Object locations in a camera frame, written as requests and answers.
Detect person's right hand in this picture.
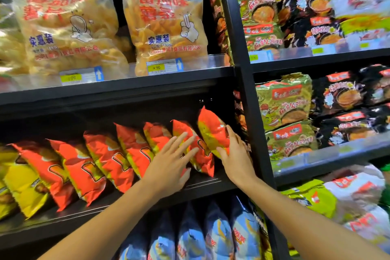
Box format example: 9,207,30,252
216,124,258,192

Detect person's left hand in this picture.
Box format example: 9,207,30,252
141,132,201,200

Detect blue puffed snack bag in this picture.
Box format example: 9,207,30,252
177,202,207,260
230,196,264,260
146,208,179,260
119,220,150,260
204,199,235,260

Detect noodle packets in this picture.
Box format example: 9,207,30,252
234,0,319,160
280,179,339,221

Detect row of orange snack bags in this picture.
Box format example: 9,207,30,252
9,106,231,212

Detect black metal shelf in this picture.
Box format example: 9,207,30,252
0,0,390,260

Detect row of yellow chip bags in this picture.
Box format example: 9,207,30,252
0,144,51,221

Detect large clear chip bags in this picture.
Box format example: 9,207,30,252
0,0,209,80

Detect person's right forearm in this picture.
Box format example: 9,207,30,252
239,173,390,260

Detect person's left forearm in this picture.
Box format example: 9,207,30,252
55,180,170,260

